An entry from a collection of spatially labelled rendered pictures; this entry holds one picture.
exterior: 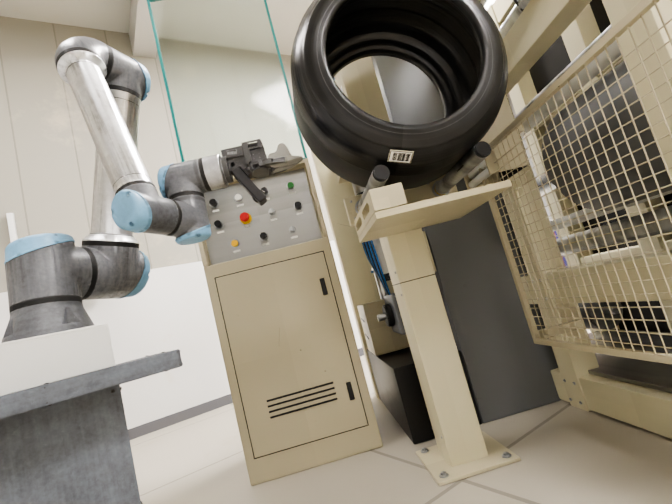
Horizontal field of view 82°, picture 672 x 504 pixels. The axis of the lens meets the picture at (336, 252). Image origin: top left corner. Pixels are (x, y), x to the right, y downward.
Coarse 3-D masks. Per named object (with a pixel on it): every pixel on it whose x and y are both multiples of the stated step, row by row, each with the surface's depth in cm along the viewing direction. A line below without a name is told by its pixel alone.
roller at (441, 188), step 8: (480, 144) 102; (488, 144) 102; (472, 152) 103; (480, 152) 101; (488, 152) 101; (464, 160) 109; (472, 160) 105; (480, 160) 104; (456, 168) 115; (464, 168) 111; (472, 168) 110; (448, 176) 121; (456, 176) 117; (464, 176) 117; (440, 184) 129; (448, 184) 124; (440, 192) 133
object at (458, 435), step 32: (352, 64) 143; (352, 96) 141; (416, 256) 134; (416, 288) 132; (416, 320) 131; (448, 320) 132; (416, 352) 133; (448, 352) 130; (448, 384) 128; (448, 416) 127; (448, 448) 125; (480, 448) 126
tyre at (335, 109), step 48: (336, 0) 101; (384, 0) 119; (432, 0) 116; (336, 48) 129; (384, 48) 131; (432, 48) 130; (480, 48) 103; (336, 96) 97; (480, 96) 99; (336, 144) 101; (384, 144) 97; (432, 144) 97
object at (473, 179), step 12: (504, 96) 137; (504, 108) 137; (504, 120) 136; (492, 132) 135; (516, 132) 136; (504, 144) 135; (492, 156) 134; (504, 156) 134; (492, 168) 133; (504, 168) 133; (468, 180) 152; (480, 180) 142; (492, 180) 153; (504, 180) 151
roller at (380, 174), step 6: (378, 168) 99; (384, 168) 99; (372, 174) 99; (378, 174) 99; (384, 174) 99; (372, 180) 101; (378, 180) 99; (384, 180) 99; (366, 186) 110; (372, 186) 105; (378, 186) 103; (366, 192) 112; (360, 204) 126
